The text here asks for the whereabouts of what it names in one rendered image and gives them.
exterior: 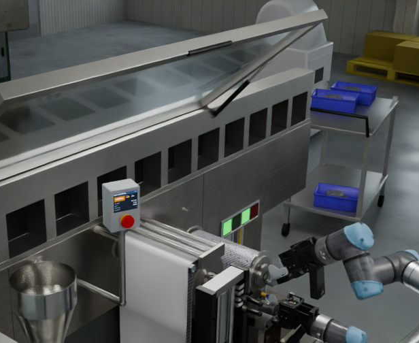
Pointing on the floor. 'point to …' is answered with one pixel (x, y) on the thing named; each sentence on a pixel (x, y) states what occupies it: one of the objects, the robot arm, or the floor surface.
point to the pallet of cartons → (398, 58)
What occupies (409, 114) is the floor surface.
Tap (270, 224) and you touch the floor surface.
